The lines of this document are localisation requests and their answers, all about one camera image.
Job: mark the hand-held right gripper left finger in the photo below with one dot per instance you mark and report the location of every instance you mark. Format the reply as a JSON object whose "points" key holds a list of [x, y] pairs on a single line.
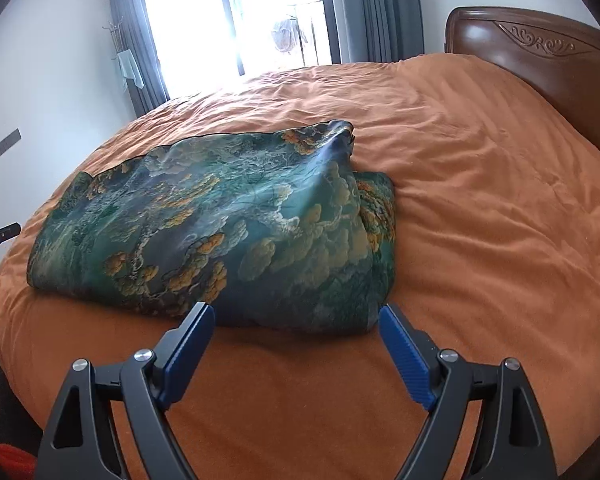
{"points": [[185, 355]]}

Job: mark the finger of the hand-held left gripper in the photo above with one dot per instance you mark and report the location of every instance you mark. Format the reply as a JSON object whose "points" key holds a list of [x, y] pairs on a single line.
{"points": [[0, 236]]}

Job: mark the red fluffy garment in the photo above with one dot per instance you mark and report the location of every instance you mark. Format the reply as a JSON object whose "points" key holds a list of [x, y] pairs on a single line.
{"points": [[15, 462]]}

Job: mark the sliding glass balcony door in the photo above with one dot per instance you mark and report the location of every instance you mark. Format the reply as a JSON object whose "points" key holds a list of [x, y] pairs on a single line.
{"points": [[220, 20]]}

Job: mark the light blue hanging cloth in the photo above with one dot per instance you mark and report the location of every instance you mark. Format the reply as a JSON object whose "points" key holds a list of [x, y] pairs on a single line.
{"points": [[129, 67]]}

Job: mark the carved wooden headboard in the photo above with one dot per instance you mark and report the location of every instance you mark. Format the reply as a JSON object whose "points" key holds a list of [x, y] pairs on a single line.
{"points": [[545, 60]]}

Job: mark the grey-blue curtain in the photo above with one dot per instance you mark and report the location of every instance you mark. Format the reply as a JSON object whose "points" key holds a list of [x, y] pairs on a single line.
{"points": [[130, 25], [375, 10]]}

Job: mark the long grey wall switch panel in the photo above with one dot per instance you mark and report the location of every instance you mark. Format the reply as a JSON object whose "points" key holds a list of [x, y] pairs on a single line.
{"points": [[7, 142]]}

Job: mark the clothes hanging on balcony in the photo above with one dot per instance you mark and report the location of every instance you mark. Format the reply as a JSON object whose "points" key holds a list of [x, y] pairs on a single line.
{"points": [[286, 35]]}

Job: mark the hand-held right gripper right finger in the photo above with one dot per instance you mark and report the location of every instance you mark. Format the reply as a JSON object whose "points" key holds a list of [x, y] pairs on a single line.
{"points": [[405, 355]]}

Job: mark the orange bed blanket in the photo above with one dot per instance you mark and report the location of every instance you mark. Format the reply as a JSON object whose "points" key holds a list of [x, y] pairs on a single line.
{"points": [[480, 235]]}

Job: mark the wooden coat rack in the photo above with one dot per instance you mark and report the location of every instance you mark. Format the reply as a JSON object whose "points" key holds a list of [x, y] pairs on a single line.
{"points": [[115, 35]]}

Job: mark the green landscape print jacket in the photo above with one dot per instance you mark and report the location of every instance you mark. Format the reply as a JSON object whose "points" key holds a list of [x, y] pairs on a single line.
{"points": [[220, 230]]}

